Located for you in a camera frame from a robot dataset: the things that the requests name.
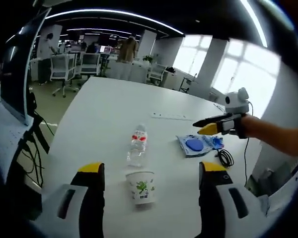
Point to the white power strip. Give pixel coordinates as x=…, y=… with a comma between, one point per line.
x=169, y=115

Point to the large display panel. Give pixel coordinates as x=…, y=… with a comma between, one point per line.
x=17, y=64

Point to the white office chair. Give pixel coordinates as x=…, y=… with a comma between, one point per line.
x=90, y=64
x=157, y=73
x=63, y=69

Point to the blue packet with pink flower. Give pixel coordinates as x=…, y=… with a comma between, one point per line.
x=218, y=142

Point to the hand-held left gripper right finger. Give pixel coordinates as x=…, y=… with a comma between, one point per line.
x=211, y=198

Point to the white paper cup green print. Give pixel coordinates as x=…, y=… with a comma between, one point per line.
x=141, y=188

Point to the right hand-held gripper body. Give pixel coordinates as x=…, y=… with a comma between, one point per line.
x=236, y=106

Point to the clear plastic water bottle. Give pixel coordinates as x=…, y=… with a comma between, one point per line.
x=137, y=146

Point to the grey chair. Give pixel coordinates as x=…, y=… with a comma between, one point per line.
x=270, y=178

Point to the clear bag with blue pad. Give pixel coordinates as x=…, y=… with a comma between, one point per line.
x=193, y=146

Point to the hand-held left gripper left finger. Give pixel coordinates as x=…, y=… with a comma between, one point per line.
x=92, y=198

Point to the potted green plant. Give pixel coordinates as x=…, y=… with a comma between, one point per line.
x=147, y=58

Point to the white tabletop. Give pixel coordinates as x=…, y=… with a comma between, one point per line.
x=109, y=119

